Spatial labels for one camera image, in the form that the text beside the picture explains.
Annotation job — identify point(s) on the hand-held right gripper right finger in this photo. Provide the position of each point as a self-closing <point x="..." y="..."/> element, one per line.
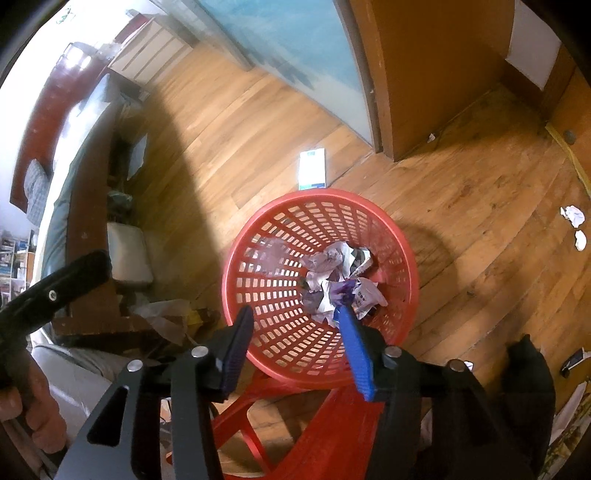
<point x="356" y="355"/>

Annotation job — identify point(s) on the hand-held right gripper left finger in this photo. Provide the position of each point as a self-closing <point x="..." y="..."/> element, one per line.
<point x="235" y="353"/>

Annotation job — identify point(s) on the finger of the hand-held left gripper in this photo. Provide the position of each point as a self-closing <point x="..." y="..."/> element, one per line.
<point x="64" y="284"/>

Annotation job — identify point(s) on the red plastic mesh basket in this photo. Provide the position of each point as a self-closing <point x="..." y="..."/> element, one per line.
<point x="295" y="374"/>

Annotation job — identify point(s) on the small purple wrapper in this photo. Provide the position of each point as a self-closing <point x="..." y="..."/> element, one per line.
<point x="344" y="290"/>

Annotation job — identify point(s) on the person's left hand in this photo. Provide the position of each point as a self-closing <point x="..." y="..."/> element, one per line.
<point x="39" y="415"/>

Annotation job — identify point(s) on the wooden bookshelf with books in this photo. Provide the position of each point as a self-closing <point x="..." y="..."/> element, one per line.
<point x="14" y="258"/>

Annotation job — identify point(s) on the blue bed sheet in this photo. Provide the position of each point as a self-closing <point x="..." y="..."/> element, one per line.
<point x="62" y="221"/>

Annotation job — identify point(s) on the crumpled grey white wrapper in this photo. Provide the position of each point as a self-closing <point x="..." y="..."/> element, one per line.
<point x="316" y="297"/>

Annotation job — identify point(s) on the beige padded stool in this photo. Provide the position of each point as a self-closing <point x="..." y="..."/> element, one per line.
<point x="129" y="254"/>

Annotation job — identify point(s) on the clear plastic bag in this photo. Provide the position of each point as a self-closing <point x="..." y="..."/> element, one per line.
<point x="161" y="314"/>

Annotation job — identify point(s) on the red plastic stool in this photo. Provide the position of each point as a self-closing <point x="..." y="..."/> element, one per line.
<point x="332" y="438"/>

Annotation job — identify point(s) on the grey plaid pillow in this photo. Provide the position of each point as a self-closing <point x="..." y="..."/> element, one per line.
<point x="37" y="194"/>

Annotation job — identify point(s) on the crumpled white purple wrapper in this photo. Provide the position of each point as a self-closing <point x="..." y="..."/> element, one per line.
<point x="332" y="258"/>

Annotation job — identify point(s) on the white paper sheet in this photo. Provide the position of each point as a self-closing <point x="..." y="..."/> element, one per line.
<point x="138" y="154"/>

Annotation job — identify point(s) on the bed with patterned quilt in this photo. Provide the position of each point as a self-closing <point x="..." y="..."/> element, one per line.
<point x="51" y="106"/>

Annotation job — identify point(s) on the black cloth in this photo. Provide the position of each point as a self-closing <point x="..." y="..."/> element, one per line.
<point x="531" y="392"/>

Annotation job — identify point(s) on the printed paper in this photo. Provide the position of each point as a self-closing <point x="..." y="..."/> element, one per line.
<point x="568" y="438"/>

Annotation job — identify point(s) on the light wooden nightstand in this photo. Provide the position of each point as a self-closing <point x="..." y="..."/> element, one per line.
<point x="147" y="50"/>

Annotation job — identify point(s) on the crumpled white tissue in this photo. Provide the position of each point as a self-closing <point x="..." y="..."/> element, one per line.
<point x="580" y="240"/>
<point x="572" y="215"/>

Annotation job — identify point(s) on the wooden door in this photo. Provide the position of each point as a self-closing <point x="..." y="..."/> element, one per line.
<point x="429" y="69"/>

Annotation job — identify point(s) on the floral sliding wardrobe door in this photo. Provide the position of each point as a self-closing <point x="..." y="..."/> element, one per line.
<point x="286" y="37"/>

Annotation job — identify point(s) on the green wall sticker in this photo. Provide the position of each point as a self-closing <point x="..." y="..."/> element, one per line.
<point x="69" y="14"/>

